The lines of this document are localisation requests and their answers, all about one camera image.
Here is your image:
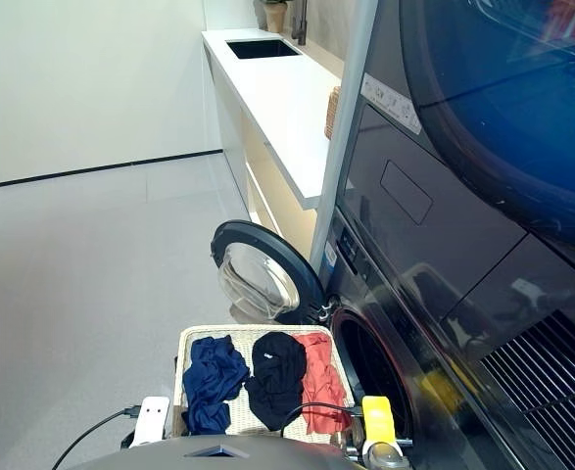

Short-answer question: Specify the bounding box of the navy blue garment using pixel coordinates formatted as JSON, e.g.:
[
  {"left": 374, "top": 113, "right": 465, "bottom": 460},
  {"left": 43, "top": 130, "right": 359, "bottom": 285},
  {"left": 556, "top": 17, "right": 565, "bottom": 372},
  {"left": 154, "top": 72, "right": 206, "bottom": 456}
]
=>
[{"left": 181, "top": 335, "right": 251, "bottom": 437}]

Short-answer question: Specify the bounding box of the black garment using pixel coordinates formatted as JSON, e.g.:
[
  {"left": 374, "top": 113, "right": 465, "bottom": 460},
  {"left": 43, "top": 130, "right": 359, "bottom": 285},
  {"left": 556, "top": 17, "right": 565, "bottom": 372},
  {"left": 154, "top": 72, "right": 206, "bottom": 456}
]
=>
[{"left": 243, "top": 331, "right": 309, "bottom": 433}]

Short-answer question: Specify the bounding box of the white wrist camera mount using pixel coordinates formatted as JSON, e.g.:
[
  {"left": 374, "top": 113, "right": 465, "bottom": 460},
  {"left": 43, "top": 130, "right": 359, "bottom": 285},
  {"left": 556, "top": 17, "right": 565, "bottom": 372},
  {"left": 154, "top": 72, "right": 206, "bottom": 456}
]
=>
[{"left": 128, "top": 396, "right": 171, "bottom": 449}]

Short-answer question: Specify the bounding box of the small woven counter basket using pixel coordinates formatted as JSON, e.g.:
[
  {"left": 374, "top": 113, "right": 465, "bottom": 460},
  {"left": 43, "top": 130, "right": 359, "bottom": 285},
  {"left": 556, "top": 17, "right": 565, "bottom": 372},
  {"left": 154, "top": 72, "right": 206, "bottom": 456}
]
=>
[{"left": 323, "top": 85, "right": 343, "bottom": 141}]

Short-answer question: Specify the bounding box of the white counter cabinet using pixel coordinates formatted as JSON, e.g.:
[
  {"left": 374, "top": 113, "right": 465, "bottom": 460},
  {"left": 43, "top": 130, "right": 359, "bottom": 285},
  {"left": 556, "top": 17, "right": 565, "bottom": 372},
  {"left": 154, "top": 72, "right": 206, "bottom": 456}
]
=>
[{"left": 200, "top": 27, "right": 353, "bottom": 212}]

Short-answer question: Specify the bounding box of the potted plant in beige pot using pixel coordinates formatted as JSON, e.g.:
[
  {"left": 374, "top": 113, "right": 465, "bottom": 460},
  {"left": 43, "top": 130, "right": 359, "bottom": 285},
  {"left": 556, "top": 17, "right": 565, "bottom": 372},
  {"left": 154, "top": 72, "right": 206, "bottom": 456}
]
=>
[{"left": 253, "top": 0, "right": 294, "bottom": 34}]

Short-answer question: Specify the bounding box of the red garment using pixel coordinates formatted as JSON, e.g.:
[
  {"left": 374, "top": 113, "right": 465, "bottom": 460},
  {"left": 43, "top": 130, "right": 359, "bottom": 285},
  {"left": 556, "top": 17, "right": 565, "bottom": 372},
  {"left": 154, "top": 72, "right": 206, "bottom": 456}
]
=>
[{"left": 294, "top": 332, "right": 354, "bottom": 435}]

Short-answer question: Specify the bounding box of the round glass washing machine door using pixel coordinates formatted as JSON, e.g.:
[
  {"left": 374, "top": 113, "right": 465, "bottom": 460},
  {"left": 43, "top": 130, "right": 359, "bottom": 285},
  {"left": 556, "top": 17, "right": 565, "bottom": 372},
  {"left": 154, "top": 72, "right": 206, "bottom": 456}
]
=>
[{"left": 210, "top": 219, "right": 336, "bottom": 326}]

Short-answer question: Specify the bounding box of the pale woven laundry basket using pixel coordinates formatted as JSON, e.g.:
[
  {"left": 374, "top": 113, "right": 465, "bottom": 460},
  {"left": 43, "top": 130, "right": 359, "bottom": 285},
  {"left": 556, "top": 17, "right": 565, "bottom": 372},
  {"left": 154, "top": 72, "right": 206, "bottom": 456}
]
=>
[{"left": 171, "top": 324, "right": 362, "bottom": 445}]

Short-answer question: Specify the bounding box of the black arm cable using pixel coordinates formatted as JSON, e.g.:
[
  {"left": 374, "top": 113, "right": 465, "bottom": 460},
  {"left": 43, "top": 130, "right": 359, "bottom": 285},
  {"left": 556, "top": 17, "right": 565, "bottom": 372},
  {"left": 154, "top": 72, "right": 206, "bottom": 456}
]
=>
[
  {"left": 278, "top": 401, "right": 364, "bottom": 439},
  {"left": 51, "top": 404, "right": 142, "bottom": 470}
]

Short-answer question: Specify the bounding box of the grey robot torso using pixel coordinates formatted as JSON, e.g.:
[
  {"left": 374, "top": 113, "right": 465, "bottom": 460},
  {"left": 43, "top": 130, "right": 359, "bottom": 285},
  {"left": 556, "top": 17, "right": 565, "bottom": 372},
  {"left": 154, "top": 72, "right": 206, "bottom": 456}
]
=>
[{"left": 65, "top": 435, "right": 366, "bottom": 470}]

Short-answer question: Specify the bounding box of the black rectangular sink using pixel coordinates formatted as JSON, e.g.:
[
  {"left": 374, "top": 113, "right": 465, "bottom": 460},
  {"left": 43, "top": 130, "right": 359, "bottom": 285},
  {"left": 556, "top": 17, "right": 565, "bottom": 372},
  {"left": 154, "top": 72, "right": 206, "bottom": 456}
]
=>
[{"left": 225, "top": 38, "right": 303, "bottom": 61}]

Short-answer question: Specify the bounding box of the white dryer label sticker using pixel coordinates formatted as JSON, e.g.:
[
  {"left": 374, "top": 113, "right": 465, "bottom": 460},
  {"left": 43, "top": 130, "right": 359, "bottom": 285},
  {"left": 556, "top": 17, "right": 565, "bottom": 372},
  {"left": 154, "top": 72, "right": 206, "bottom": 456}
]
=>
[{"left": 360, "top": 72, "right": 423, "bottom": 136}]

